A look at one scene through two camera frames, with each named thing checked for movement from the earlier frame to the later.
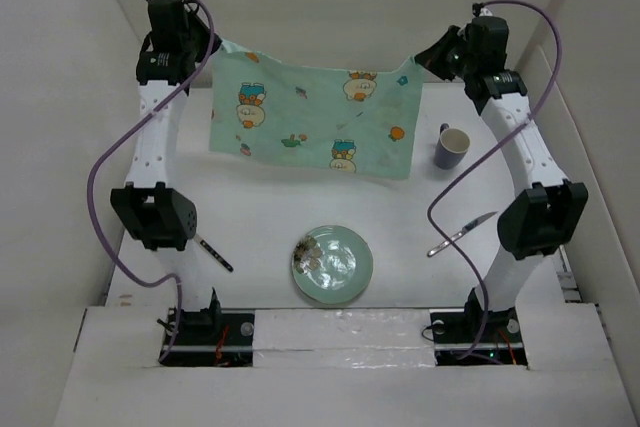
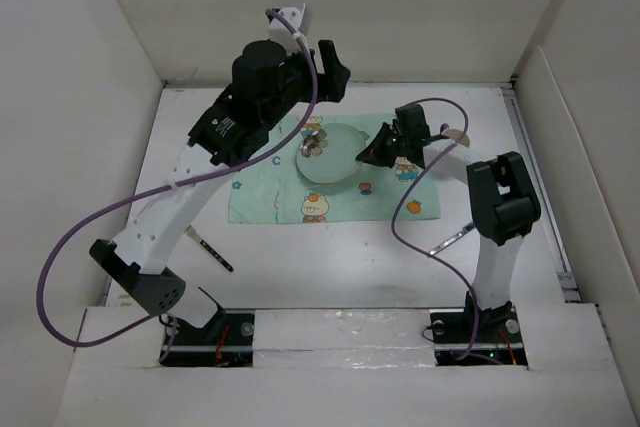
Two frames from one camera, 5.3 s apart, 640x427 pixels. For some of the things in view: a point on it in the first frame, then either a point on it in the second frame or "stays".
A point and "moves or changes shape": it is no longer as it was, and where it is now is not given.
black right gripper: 432,57 → 373,153
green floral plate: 332,264 → 328,154
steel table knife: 465,230 stays
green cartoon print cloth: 349,122 moves or changes shape
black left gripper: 193,18 → 335,75
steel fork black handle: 214,253 stays
